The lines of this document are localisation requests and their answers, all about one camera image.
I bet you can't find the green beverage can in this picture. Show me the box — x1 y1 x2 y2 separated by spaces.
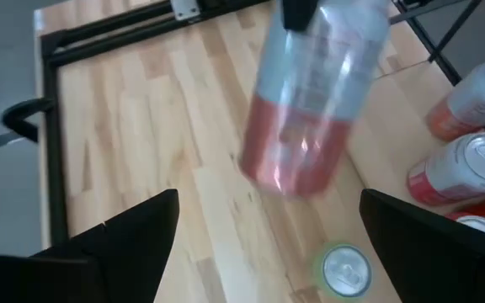
312 242 374 302

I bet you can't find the red strawberry soda can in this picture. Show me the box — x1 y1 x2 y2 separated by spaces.
446 198 485 242

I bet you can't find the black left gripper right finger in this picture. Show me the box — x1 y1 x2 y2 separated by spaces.
359 188 485 303

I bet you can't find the pink and silver beverage can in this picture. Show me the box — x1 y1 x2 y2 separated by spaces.
406 131 485 207

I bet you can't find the black aluminium table frame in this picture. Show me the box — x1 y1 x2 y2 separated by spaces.
39 0 277 249

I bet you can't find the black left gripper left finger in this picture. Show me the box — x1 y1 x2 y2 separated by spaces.
31 189 180 303

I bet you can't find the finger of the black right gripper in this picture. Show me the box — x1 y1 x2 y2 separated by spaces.
280 0 320 33

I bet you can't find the black rail bracket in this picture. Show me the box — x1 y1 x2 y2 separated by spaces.
0 97 56 144

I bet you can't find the silver and salmon seltzer can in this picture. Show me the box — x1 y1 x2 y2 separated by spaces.
237 0 392 199
425 53 485 143

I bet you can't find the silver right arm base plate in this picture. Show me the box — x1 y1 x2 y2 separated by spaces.
169 0 202 22

